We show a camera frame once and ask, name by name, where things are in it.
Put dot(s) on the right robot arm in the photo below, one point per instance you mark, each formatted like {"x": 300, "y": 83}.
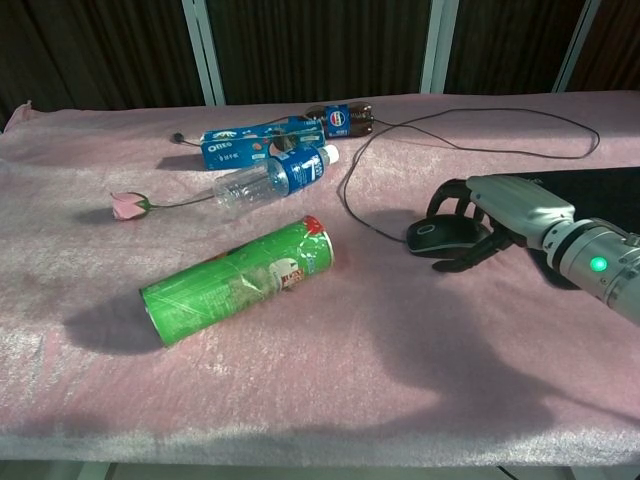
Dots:
{"x": 597, "y": 262}

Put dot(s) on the pink artificial rose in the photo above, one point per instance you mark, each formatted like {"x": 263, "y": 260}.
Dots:
{"x": 130, "y": 205}

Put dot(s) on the black computer mouse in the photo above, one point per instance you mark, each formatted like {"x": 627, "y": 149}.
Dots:
{"x": 440, "y": 235}

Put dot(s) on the green chips can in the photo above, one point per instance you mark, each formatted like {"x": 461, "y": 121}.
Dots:
{"x": 235, "y": 285}

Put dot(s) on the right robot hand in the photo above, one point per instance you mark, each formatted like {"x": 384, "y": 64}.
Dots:
{"x": 515, "y": 206}

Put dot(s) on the clear water bottle blue label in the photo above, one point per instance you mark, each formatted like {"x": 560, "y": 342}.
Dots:
{"x": 270, "y": 180}

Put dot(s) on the Pepsi cola bottle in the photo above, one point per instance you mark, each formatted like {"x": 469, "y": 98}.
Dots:
{"x": 345, "y": 120}

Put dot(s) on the pink plush table cloth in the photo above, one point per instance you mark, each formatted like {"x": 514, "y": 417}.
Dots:
{"x": 320, "y": 350}

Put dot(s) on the blue Oreo cookie box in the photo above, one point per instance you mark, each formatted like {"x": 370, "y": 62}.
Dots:
{"x": 240, "y": 147}

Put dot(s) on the white metal frame post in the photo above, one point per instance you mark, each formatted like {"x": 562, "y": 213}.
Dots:
{"x": 204, "y": 50}
{"x": 575, "y": 45}
{"x": 434, "y": 45}

